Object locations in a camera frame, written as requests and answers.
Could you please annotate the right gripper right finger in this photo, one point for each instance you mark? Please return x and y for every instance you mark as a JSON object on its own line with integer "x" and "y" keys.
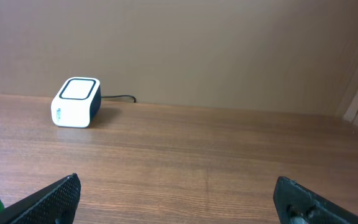
{"x": 295, "y": 203}

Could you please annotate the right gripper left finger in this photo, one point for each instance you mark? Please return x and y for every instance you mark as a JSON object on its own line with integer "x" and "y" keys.
{"x": 56, "y": 203}

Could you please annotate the white barcode scanner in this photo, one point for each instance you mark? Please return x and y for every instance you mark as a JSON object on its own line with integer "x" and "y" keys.
{"x": 76, "y": 103}

